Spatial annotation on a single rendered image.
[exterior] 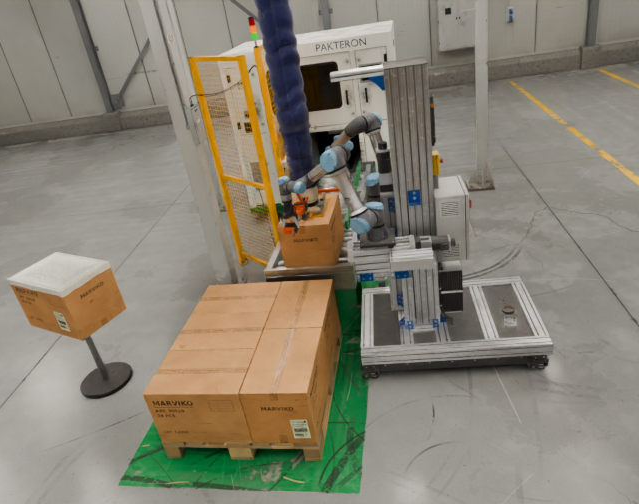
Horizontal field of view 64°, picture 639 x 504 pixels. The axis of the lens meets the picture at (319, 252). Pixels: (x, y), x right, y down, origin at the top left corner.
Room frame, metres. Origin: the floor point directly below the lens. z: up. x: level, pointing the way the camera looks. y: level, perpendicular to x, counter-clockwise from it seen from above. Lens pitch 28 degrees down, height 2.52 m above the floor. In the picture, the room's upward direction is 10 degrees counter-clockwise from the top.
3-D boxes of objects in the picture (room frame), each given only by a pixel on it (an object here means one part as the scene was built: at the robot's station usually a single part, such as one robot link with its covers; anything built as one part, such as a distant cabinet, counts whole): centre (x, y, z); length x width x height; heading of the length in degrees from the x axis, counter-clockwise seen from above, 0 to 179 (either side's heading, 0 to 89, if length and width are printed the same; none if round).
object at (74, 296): (3.27, 1.82, 0.82); 0.60 x 0.40 x 0.40; 57
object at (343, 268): (3.45, 0.10, 0.58); 0.70 x 0.03 x 0.06; 77
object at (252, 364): (2.86, 0.55, 0.34); 1.20 x 1.00 x 0.40; 167
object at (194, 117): (4.38, 0.83, 1.62); 0.20 x 0.05 x 0.30; 167
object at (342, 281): (3.45, 0.11, 0.48); 0.70 x 0.03 x 0.15; 77
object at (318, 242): (3.77, 0.02, 0.75); 0.60 x 0.40 x 0.40; 167
